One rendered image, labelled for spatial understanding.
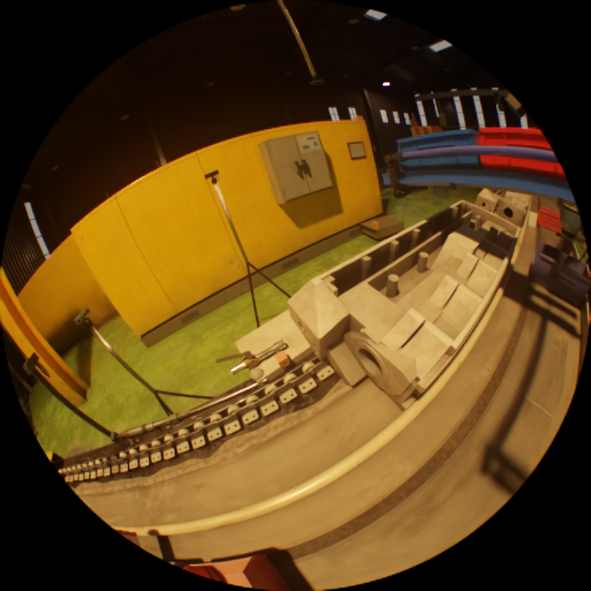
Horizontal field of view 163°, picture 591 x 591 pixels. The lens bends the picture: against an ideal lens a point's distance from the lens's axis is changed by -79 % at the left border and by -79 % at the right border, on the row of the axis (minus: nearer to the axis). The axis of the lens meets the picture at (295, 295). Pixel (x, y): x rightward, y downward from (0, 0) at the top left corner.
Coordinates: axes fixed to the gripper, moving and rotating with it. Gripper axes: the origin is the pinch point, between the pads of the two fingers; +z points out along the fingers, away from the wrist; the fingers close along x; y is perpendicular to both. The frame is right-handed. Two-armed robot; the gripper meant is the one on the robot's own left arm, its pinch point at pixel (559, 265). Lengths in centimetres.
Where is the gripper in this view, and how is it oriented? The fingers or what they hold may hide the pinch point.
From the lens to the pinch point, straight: 116.2
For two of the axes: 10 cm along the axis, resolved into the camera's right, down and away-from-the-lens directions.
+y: -4.5, -4.0, 7.9
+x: -8.5, 4.7, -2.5
